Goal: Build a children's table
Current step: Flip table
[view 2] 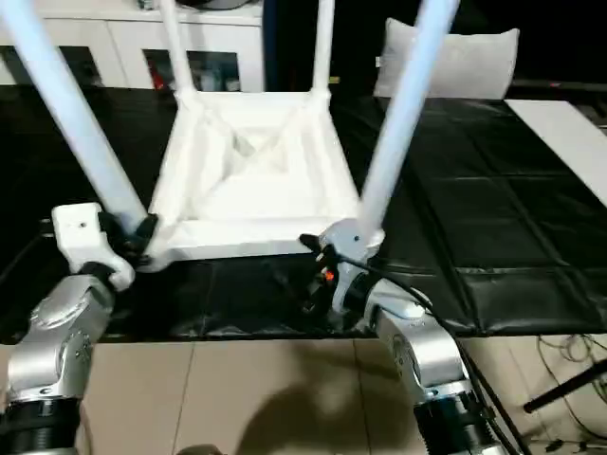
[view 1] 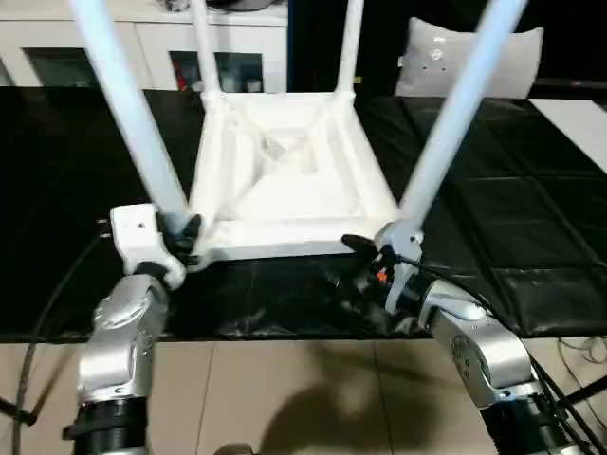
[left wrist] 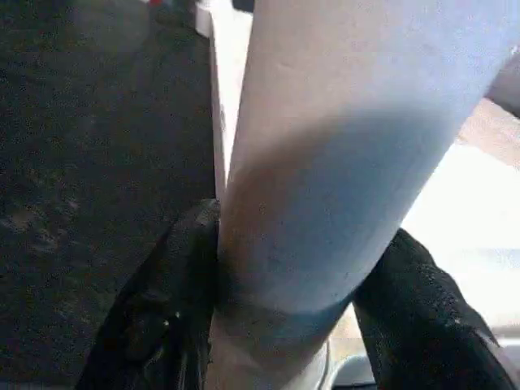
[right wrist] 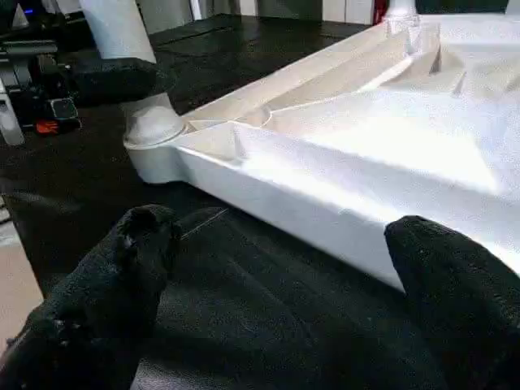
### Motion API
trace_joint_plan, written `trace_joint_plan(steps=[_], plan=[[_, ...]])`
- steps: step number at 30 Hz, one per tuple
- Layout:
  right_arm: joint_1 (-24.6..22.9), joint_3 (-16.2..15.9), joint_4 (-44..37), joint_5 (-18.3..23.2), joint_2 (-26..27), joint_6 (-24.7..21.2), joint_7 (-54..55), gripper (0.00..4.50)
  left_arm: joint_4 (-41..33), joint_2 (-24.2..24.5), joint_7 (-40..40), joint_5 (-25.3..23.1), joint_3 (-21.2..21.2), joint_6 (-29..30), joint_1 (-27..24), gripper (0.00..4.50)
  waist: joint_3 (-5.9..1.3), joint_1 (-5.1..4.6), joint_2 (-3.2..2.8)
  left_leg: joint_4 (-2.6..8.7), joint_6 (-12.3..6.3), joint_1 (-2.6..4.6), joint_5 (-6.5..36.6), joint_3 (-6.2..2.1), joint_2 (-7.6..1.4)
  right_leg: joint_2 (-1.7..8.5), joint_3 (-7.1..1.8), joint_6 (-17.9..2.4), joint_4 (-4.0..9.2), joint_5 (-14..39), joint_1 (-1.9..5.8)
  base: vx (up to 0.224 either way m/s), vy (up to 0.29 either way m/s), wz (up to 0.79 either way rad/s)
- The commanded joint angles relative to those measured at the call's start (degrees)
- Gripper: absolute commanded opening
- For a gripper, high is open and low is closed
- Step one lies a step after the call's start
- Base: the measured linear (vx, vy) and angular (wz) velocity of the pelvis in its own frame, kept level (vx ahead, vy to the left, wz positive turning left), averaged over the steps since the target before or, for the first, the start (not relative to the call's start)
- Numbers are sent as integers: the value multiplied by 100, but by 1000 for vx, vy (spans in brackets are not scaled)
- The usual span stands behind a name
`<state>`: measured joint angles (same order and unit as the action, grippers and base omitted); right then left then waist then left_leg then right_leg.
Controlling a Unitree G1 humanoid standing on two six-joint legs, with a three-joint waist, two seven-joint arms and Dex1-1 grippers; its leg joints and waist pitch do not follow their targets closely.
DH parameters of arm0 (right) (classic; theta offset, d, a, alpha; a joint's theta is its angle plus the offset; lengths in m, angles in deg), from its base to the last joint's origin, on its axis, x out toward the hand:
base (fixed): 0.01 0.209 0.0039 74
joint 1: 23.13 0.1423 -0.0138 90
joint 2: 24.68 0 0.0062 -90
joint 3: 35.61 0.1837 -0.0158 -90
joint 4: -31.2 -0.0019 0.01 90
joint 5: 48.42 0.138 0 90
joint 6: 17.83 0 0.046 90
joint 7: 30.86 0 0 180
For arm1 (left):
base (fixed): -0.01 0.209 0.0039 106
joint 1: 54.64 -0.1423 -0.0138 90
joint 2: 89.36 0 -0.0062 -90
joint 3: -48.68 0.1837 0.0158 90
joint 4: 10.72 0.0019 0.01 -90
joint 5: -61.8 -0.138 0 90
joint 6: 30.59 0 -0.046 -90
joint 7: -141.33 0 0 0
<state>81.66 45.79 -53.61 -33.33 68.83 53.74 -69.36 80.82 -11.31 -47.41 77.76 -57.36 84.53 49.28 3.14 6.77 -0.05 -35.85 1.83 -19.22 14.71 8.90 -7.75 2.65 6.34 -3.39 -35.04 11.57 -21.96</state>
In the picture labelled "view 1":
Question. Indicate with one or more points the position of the small red bottle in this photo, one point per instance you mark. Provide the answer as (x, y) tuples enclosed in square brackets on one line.
[(180, 76)]

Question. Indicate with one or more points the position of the black work mat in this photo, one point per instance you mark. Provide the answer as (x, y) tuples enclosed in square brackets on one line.
[(498, 189)]

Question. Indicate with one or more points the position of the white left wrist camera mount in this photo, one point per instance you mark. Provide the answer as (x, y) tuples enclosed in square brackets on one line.
[(137, 232)]

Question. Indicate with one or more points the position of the white flat sheet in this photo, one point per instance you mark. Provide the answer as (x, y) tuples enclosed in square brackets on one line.
[(574, 123)]

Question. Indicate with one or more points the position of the white plastic table top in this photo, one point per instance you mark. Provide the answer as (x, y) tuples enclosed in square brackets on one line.
[(294, 227)]

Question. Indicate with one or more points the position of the black tall furniture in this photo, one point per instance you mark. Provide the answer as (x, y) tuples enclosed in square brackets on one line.
[(313, 47)]

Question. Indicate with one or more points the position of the small white cup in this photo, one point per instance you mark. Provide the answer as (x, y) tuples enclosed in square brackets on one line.
[(196, 84), (251, 85)]

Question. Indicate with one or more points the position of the white glass-door cabinet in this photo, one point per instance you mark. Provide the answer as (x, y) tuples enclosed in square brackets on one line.
[(142, 42)]

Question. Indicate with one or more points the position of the grey printed cushion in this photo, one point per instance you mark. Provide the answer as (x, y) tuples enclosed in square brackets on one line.
[(474, 61)]

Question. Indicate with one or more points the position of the white plastic table leg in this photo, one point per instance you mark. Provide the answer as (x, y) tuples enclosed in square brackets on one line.
[(348, 52), (208, 57), (455, 118), (133, 109)]

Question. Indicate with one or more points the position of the black work table leg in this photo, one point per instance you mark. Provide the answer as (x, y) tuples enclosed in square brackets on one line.
[(26, 418), (585, 391)]

